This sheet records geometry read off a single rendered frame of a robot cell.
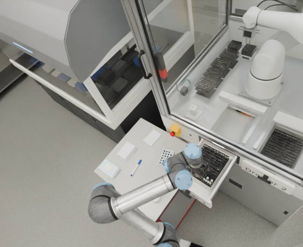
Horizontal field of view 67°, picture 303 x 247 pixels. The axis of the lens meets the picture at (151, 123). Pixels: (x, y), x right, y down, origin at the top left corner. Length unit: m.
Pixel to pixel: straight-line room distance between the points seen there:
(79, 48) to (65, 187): 1.84
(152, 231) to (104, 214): 0.34
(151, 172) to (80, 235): 1.22
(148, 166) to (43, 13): 1.18
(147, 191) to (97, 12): 1.02
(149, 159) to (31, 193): 1.80
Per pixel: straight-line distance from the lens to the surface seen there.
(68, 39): 1.39
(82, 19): 1.42
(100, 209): 1.04
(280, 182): 1.48
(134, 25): 1.16
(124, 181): 1.71
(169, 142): 1.75
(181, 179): 0.96
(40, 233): 2.89
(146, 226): 1.25
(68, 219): 2.74
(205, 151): 1.56
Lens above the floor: 2.26
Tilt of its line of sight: 53 degrees down
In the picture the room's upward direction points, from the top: 23 degrees counter-clockwise
